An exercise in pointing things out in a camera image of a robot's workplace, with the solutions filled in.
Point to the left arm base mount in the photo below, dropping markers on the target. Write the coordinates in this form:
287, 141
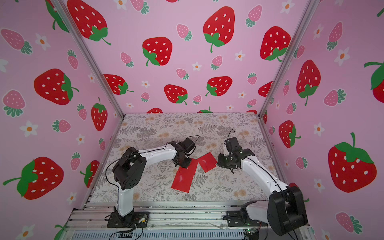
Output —
131, 220

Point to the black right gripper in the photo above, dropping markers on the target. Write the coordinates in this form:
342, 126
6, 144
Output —
226, 160

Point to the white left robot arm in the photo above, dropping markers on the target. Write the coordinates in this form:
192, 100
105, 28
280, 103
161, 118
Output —
129, 168

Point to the red envelope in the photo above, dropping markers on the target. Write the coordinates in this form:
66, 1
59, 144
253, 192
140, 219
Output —
182, 182
207, 162
190, 171

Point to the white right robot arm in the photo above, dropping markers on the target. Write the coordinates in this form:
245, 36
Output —
285, 210

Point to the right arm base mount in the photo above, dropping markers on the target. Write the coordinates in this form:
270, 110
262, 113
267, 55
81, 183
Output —
240, 218

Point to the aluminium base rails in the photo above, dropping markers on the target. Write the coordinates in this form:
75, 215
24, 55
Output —
207, 220

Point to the aluminium frame post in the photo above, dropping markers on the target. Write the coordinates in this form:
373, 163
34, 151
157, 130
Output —
78, 38
302, 26

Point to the aluminium frame post left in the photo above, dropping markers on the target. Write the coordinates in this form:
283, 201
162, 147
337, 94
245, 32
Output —
78, 38

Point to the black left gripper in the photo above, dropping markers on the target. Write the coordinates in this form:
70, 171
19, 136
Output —
186, 165

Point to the aluminium frame post right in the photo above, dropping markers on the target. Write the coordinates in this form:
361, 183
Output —
302, 26

